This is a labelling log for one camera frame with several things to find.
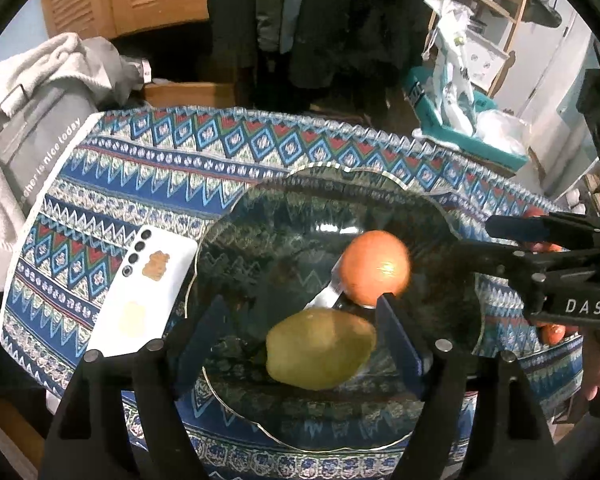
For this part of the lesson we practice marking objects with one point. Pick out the white smartphone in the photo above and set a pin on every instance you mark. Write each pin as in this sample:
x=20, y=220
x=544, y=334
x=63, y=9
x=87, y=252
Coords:
x=145, y=310

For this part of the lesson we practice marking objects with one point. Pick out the light grey hoodie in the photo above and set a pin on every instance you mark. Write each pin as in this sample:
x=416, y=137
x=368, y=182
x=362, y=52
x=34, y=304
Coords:
x=55, y=60

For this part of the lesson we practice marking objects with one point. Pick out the light brown cardboard box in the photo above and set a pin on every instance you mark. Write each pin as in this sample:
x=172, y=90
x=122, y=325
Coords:
x=190, y=94

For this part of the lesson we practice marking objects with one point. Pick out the small orange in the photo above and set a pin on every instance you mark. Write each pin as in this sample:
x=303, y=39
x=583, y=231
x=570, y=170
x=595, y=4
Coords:
x=552, y=334

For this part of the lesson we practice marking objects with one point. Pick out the dark cloth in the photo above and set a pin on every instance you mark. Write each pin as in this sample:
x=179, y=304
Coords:
x=542, y=7

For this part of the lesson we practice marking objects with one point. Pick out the white shoe rack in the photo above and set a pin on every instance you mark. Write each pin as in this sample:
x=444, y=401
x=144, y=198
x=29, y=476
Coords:
x=587, y=195

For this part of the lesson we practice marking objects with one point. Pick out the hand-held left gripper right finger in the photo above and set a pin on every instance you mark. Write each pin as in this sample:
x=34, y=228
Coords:
x=400, y=345

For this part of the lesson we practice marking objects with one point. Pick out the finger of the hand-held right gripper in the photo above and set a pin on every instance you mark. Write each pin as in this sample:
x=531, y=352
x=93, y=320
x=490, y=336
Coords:
x=555, y=227
x=505, y=260

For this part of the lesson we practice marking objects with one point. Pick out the teal plastic bin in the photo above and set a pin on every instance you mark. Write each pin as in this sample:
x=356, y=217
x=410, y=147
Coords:
x=485, y=152

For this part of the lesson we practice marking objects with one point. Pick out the metal knife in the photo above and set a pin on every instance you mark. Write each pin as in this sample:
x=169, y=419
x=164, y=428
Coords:
x=325, y=297

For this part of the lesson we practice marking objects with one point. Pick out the dark glass plate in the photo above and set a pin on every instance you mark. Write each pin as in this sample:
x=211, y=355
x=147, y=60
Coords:
x=280, y=240

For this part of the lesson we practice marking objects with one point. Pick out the black jacket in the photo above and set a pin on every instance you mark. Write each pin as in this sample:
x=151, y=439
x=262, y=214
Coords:
x=360, y=20

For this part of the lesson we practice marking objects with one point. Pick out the blue patterned tablecloth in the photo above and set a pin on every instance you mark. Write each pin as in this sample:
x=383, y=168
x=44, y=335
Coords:
x=130, y=175

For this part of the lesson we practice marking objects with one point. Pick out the grey jacket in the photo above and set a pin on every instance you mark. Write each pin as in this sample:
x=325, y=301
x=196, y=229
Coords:
x=275, y=5

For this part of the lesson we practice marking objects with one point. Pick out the white printed plastic bag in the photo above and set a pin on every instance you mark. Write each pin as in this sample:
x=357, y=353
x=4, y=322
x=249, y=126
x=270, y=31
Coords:
x=457, y=75

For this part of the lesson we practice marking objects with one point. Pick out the clear plastic bag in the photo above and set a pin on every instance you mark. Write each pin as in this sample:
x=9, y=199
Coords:
x=502, y=132

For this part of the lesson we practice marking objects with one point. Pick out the large orange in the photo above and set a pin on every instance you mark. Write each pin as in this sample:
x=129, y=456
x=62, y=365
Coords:
x=532, y=211

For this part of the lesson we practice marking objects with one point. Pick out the yellow-green pear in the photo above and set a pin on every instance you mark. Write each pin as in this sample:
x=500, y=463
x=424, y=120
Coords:
x=320, y=350

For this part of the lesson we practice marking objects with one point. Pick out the wooden ladder shelf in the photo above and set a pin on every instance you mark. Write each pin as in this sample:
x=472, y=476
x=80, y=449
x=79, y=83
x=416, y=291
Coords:
x=500, y=7

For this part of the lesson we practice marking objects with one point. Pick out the white patterned storage box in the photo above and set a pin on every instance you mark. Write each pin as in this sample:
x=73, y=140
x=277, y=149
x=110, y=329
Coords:
x=485, y=60

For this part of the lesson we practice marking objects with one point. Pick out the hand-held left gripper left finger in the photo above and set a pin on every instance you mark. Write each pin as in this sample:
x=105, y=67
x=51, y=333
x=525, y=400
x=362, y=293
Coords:
x=200, y=345

